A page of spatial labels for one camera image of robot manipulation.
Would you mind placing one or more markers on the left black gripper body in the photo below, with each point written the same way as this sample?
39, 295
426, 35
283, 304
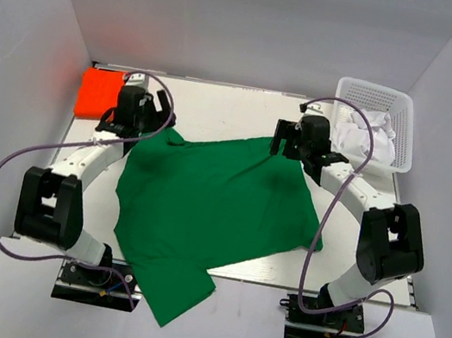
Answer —
156, 110

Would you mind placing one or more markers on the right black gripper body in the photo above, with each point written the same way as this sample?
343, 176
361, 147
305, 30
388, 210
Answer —
286, 138

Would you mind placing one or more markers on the white t shirt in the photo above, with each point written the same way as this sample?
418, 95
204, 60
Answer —
351, 136

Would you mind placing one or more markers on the green t shirt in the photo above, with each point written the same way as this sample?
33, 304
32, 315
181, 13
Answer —
188, 207

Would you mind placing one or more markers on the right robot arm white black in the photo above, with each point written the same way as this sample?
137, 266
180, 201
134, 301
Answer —
390, 245

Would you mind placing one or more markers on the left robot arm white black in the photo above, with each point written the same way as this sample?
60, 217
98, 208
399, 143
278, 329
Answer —
50, 207

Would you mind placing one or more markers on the folded orange t shirt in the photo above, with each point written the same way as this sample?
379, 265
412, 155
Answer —
97, 93

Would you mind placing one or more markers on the white plastic basket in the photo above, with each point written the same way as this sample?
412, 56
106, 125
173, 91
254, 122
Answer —
357, 95

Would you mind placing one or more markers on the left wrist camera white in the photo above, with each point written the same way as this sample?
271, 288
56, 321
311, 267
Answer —
136, 80

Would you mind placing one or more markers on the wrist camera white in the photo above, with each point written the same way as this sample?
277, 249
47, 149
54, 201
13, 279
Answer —
311, 109
136, 80

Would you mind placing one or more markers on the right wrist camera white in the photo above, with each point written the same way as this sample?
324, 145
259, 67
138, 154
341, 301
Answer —
311, 109

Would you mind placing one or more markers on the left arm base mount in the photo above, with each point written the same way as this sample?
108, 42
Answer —
117, 290

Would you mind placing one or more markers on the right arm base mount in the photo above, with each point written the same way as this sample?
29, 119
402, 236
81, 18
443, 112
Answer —
345, 324

